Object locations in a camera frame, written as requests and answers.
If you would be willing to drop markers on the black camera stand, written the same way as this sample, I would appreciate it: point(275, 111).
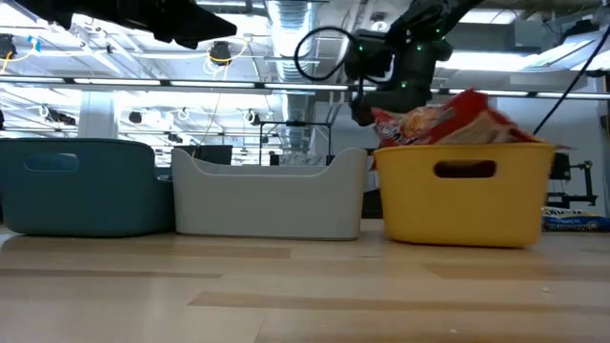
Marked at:
point(561, 167)

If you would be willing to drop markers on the blue Maruchan noodle packet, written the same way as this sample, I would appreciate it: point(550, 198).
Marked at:
point(572, 221)

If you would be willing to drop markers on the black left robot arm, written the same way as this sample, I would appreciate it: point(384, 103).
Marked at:
point(43, 8)

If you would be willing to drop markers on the overhead light bar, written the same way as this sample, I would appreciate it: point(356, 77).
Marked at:
point(214, 84)

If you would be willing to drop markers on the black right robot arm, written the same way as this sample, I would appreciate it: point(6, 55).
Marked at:
point(429, 19)

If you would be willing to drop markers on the red Maruchan noodle packet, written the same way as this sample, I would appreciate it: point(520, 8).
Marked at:
point(410, 126)
point(481, 119)

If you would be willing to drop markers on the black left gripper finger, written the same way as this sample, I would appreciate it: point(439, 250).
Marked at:
point(195, 28)

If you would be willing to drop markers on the teal plastic bin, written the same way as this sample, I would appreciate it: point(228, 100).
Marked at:
point(95, 200)

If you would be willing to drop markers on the white plastic bin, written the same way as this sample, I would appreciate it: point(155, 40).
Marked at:
point(267, 205)

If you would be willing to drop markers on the black monitor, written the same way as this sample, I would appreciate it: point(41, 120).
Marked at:
point(209, 155)

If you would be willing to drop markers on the yellow plastic bin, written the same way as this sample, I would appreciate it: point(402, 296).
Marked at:
point(419, 214)

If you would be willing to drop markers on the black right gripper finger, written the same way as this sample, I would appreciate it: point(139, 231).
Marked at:
point(363, 112)

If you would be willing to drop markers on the silver ventilation duct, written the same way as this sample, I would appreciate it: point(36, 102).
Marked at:
point(293, 47)

